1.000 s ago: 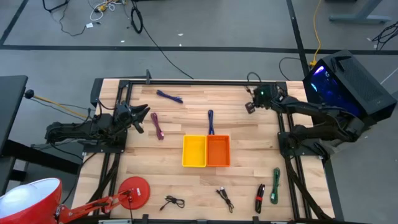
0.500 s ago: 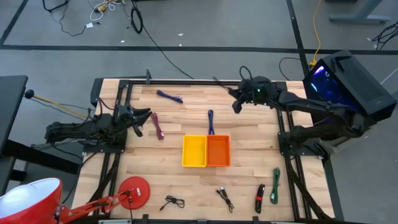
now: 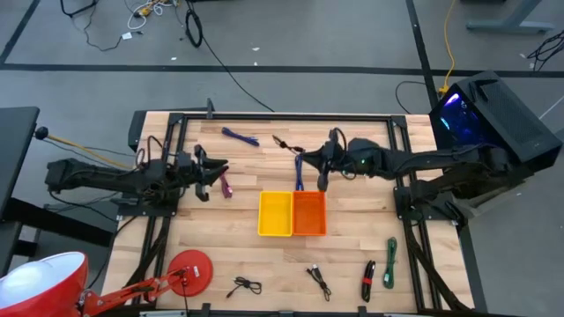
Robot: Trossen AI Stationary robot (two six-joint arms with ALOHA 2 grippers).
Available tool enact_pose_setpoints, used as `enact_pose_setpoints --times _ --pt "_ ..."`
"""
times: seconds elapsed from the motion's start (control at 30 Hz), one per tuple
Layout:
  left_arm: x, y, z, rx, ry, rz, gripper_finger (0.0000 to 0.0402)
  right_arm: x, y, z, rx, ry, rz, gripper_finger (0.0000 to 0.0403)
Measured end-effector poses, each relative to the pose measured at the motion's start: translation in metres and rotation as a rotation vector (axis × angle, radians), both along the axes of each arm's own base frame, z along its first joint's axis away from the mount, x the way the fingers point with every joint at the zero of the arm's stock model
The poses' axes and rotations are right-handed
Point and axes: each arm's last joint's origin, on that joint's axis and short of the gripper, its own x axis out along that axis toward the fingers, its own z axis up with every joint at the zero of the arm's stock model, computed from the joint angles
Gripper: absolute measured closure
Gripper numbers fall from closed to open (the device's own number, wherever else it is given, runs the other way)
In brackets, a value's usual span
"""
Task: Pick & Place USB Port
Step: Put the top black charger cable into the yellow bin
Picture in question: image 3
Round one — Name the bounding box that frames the green USB cable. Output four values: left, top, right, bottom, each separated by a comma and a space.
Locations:
382, 236, 399, 291

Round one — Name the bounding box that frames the violet blue USB cable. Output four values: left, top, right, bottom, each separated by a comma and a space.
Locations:
220, 126, 261, 148

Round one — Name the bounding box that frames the yellow plastic basket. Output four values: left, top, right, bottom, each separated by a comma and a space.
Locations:
257, 190, 294, 238

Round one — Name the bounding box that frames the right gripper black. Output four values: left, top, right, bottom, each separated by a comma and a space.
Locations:
301, 127, 353, 193

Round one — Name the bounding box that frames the white cable bundle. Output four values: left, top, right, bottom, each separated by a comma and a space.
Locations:
126, 0, 177, 32

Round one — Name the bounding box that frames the grey desk leg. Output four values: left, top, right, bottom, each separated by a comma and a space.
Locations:
465, 0, 556, 35

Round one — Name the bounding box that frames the black cable tangle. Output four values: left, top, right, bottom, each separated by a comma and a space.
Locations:
526, 28, 564, 71

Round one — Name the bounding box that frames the brown red USB cable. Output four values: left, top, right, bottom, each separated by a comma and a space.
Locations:
271, 134, 306, 155

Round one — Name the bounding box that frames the orange plastic basket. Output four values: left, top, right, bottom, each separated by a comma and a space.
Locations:
292, 189, 328, 238

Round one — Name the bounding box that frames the yellow floor cable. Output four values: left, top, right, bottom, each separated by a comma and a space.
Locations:
438, 0, 459, 96

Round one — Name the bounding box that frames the black coiled floor cable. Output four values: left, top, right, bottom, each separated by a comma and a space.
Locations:
183, 0, 277, 114

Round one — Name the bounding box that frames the black knob on yellow rod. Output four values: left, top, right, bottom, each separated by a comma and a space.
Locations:
33, 126, 133, 171

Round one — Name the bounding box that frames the magenta USB cable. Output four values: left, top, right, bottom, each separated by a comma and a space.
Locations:
219, 170, 234, 200

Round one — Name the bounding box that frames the black aluminium table frame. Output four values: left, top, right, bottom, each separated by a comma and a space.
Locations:
127, 99, 475, 317

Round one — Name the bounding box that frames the thin black floor cable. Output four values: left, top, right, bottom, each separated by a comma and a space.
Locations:
59, 0, 125, 53

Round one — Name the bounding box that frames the red desk lamp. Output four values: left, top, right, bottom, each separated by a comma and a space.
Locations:
0, 249, 214, 317

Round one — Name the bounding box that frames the black desk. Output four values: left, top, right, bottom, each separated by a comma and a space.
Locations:
0, 105, 116, 278

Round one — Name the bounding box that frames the black looped floor cable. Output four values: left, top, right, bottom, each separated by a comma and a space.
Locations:
394, 79, 442, 115

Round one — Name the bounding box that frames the black cable with red band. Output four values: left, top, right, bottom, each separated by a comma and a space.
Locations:
360, 259, 377, 304

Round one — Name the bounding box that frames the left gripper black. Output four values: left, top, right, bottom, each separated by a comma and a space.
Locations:
175, 144, 230, 203

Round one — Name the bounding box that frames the thin black USB cable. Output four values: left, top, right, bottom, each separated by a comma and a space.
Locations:
226, 276, 263, 300

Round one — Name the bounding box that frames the black computer tower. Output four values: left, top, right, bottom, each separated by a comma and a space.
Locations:
427, 70, 563, 175

